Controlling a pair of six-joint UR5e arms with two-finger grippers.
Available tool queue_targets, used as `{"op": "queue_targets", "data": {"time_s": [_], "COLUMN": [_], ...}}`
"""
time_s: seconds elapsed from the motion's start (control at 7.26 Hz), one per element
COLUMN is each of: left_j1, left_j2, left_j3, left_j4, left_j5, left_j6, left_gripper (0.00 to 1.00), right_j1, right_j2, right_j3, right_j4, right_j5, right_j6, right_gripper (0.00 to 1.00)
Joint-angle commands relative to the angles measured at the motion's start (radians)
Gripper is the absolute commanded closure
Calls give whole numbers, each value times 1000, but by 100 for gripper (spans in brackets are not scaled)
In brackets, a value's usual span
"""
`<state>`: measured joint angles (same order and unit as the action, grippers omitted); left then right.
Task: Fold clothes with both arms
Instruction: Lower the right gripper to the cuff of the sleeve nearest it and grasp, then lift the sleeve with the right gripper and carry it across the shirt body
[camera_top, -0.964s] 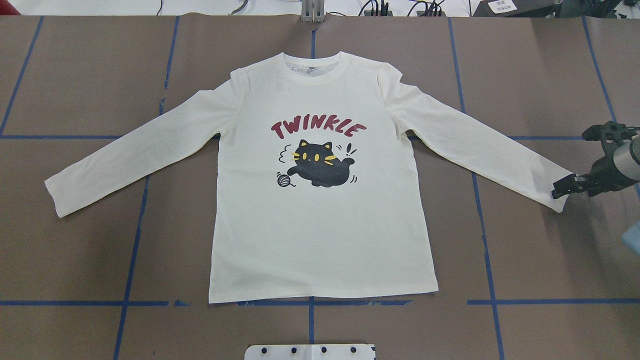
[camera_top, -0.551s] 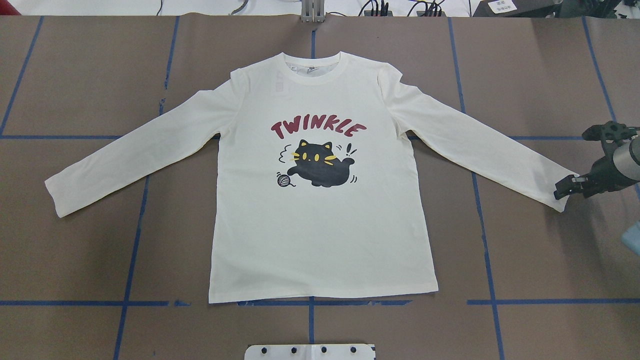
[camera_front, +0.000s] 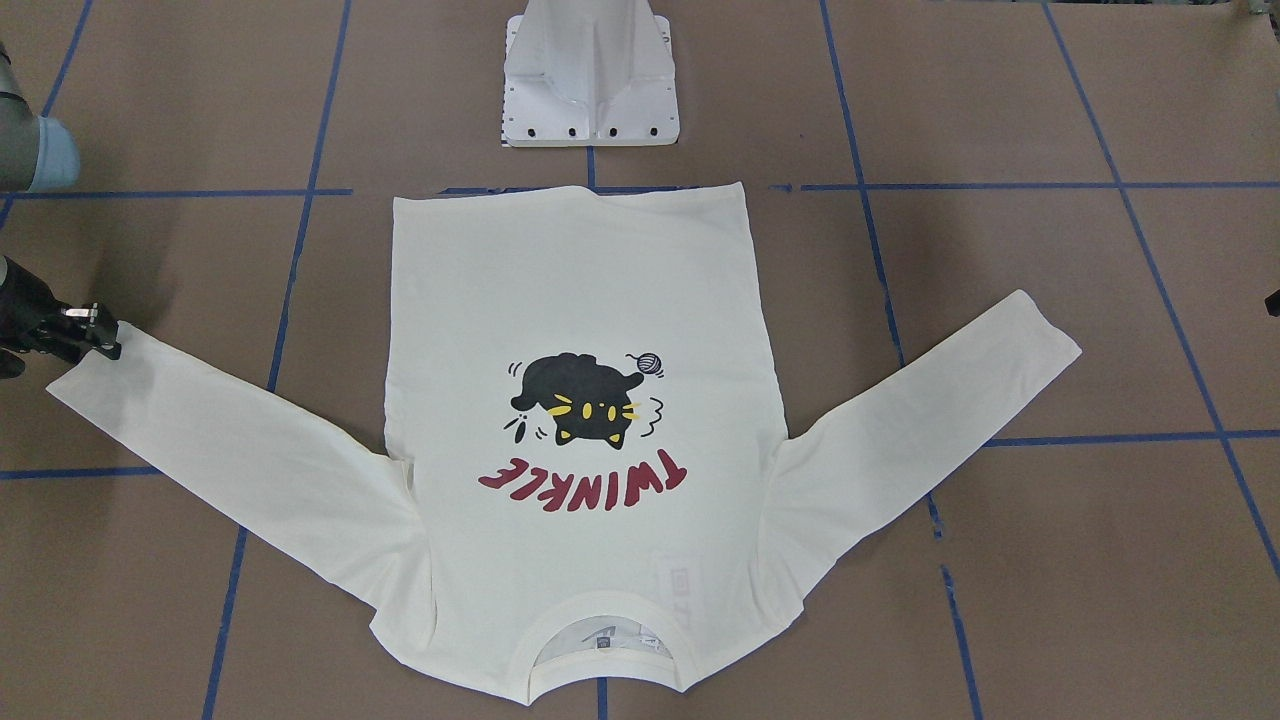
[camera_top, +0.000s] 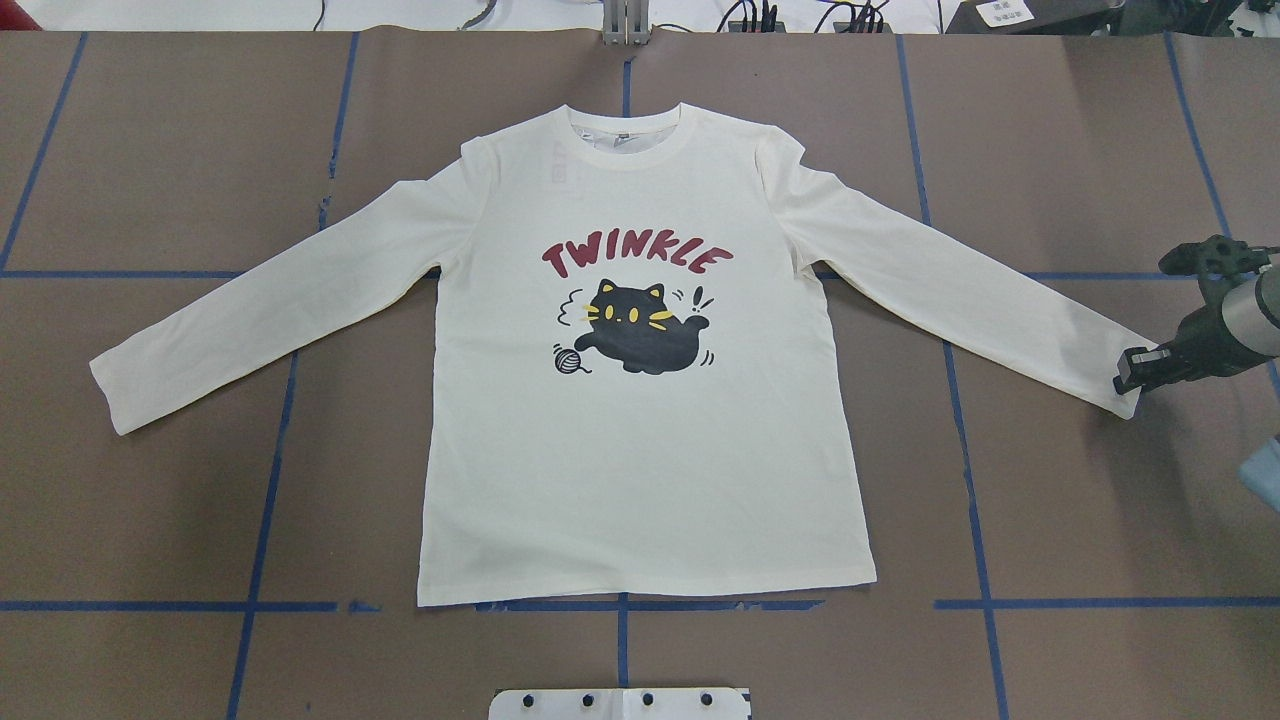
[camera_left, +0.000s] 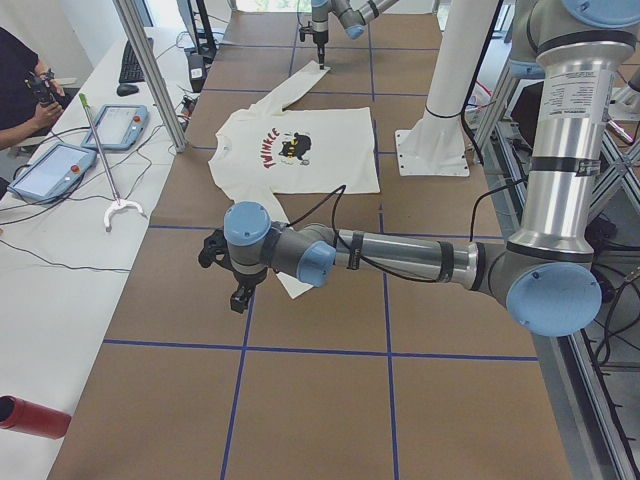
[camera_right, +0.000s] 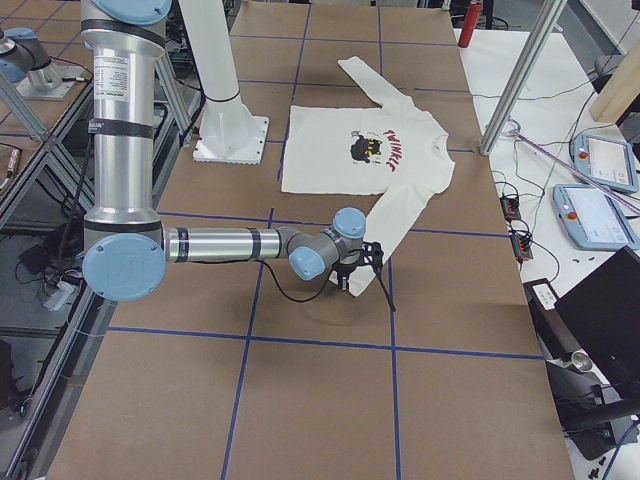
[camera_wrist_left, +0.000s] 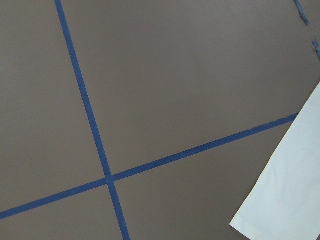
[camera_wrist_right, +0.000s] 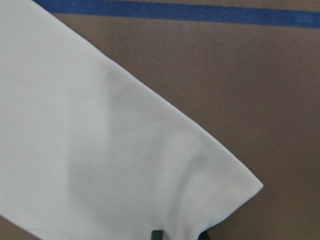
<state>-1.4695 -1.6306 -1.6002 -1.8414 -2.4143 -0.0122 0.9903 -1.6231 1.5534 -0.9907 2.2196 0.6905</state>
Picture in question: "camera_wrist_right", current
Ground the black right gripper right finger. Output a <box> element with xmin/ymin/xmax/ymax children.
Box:
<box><xmin>197</xmin><ymin>231</ymin><xmax>210</xmax><ymax>240</ymax></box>

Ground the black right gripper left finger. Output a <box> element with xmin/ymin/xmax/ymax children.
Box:
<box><xmin>150</xmin><ymin>230</ymin><xmax>163</xmax><ymax>240</ymax></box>

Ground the white long-sleeve cat shirt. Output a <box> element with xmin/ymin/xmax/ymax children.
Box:
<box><xmin>0</xmin><ymin>0</ymin><xmax>263</xmax><ymax>240</ymax></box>

